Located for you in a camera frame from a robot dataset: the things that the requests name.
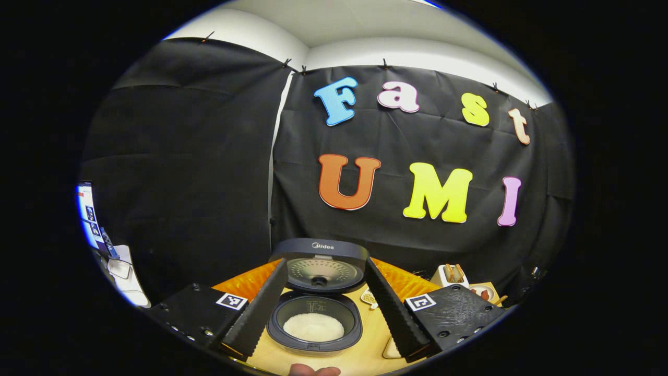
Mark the black backdrop cloth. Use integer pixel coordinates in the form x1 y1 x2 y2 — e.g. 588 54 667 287
78 38 575 306

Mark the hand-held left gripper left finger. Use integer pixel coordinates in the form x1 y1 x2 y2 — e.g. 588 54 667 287
148 257 289 362

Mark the dark grey rice cooker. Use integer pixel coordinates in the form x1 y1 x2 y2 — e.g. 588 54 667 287
266 238 369 357

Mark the white side desk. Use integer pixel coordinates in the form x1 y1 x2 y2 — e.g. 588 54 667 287
107 244 152 308

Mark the white toaster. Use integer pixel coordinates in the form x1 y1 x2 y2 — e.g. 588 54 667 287
431 263 469 289

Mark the computer monitor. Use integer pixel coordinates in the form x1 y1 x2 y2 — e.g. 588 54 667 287
77 182 105 250

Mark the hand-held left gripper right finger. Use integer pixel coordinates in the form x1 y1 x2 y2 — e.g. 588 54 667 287
364 257 506 363

